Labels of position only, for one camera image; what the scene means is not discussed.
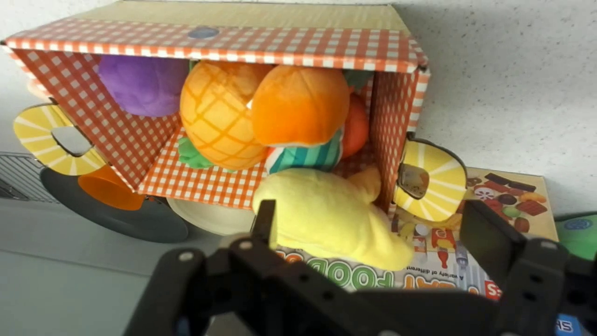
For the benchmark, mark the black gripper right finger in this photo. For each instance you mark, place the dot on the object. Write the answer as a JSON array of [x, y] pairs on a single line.
[[541, 281]]

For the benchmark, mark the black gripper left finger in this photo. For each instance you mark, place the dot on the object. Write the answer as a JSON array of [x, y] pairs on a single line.
[[186, 292]]

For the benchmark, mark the yellow banana plush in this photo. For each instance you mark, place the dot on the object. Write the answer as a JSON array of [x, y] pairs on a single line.
[[328, 217]]

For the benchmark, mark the yellow pineapple plush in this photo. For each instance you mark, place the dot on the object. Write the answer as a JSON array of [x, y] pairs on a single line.
[[216, 118]]

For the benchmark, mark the purple eggplant plush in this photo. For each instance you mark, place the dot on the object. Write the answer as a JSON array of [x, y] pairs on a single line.
[[139, 85]]

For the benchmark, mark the orange fruit plush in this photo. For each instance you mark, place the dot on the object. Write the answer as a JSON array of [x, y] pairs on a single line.
[[298, 105]]

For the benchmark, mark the red cherry plush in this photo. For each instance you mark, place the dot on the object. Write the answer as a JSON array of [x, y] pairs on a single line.
[[354, 128]]

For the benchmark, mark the blue toy food box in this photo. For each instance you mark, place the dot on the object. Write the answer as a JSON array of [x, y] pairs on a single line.
[[496, 206]]

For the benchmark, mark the cream paper bowl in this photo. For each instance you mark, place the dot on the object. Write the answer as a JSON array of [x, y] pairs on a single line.
[[207, 217]]

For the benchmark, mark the black glass cooktop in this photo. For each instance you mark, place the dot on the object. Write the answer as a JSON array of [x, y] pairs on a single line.
[[93, 212]]

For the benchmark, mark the orange plastic cup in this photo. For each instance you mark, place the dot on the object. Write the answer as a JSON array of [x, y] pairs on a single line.
[[108, 189]]

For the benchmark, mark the orange checkered basket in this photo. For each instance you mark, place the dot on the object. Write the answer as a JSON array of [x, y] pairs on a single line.
[[216, 38]]

